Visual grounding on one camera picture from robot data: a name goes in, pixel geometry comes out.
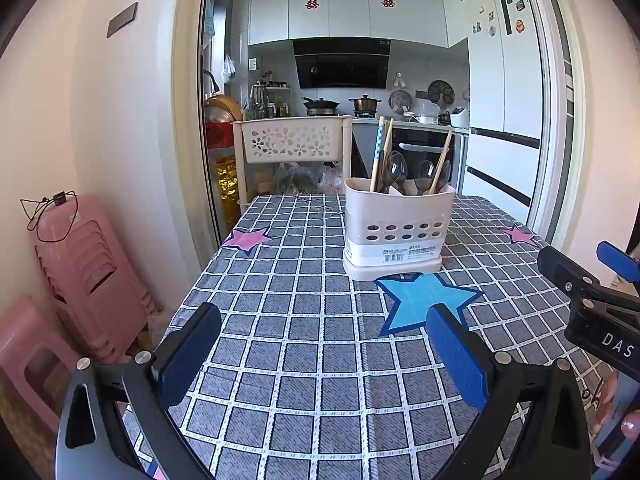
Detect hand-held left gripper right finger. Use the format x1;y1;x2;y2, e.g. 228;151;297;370
425;303;593;480

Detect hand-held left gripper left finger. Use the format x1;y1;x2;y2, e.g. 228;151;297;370
55;301;222;480

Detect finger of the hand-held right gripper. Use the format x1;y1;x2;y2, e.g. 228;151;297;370
597;241;640;283
537;244;611;307

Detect white plastic utensil holder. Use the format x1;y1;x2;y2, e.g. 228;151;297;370
342;176;457;282

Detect person's right hand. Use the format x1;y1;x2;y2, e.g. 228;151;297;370
591;374;640;438

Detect grey checked tablecloth with stars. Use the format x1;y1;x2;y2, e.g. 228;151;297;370
120;192;640;480

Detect stack of pink plastic stools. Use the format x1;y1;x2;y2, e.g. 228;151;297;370
34;194;157;363

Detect single pink plastic stool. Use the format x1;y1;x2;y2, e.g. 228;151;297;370
0;295;83;433

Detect gold foil bundle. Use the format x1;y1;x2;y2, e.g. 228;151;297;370
215;155;241;226

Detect white refrigerator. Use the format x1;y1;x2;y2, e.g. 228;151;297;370
462;0;546;211

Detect black built-in oven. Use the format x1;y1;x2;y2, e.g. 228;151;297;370
390;126;457;186

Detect bag of green vegetables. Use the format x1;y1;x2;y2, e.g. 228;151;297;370
272;162;321;196

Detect pink and white plastic bag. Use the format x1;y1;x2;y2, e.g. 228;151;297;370
317;165;348;195

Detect beige plastic storage cart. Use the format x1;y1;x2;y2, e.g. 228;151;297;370
231;115;357;211

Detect group of fridge magnets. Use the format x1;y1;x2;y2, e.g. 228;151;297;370
470;0;528;38

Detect yellow bowl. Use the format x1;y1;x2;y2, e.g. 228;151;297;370
205;95;242;123

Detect steel cooking pot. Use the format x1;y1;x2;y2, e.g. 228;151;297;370
348;94;383;113

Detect condiment rack with bottles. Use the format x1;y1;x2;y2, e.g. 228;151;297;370
248;80;291;120

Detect black wok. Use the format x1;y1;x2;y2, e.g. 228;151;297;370
301;96;341;117

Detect black range hood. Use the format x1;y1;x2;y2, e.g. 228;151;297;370
292;37;392;90

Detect white sliding door frame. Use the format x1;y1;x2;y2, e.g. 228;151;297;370
520;0;588;251

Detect black cable with clip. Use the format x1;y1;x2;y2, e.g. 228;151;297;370
20;190;80;243

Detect white wall cabinets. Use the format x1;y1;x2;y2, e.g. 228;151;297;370
247;0;468;48

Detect grey wall switch panel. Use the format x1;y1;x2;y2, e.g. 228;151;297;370
106;2;139;38

